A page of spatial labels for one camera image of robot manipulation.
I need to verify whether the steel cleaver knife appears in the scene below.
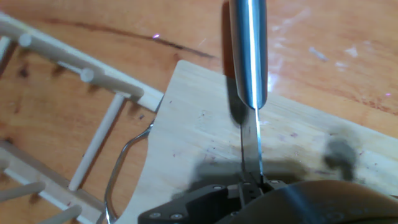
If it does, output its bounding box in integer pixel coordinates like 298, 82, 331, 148
228, 0, 269, 185

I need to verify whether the wooden peg dish rack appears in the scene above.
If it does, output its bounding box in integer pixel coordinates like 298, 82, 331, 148
0, 12, 165, 224

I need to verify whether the brown rounded blurry cover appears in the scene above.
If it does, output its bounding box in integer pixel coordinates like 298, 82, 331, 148
217, 179, 398, 224

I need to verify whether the light wooden cutting board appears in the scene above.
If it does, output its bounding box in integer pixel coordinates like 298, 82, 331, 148
104, 59, 398, 224

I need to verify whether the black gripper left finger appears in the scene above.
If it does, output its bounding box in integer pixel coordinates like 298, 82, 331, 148
138, 180, 264, 224

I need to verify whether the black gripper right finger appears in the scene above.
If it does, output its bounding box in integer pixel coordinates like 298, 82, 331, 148
262, 179, 287, 192

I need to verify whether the large reddish wooden panel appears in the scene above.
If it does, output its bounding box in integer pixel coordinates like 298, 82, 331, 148
0, 0, 398, 224

